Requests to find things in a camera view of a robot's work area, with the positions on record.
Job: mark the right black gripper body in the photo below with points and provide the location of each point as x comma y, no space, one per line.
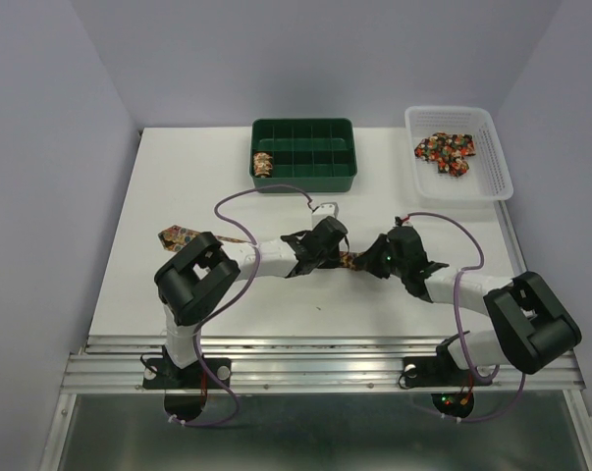
399,267

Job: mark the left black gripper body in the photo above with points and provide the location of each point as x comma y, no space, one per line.
328,259

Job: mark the colourful squares patterned tie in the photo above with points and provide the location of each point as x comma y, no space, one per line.
176,237

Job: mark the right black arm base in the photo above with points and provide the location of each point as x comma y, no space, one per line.
431,372

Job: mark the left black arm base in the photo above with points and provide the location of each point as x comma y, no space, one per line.
161,374

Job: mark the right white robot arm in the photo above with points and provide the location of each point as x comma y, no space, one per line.
530,326

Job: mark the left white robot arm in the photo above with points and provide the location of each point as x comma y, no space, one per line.
204,267

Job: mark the green divided organizer tray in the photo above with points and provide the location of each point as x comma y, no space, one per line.
314,154

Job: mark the rolled patterned tie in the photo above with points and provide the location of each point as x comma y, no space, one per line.
262,165

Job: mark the white plastic basket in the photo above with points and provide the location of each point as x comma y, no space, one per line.
488,178

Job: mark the dark floral tie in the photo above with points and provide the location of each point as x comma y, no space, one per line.
448,151

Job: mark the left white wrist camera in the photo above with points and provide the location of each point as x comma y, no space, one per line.
325,209

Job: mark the aluminium frame rail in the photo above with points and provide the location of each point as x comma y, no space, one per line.
312,403

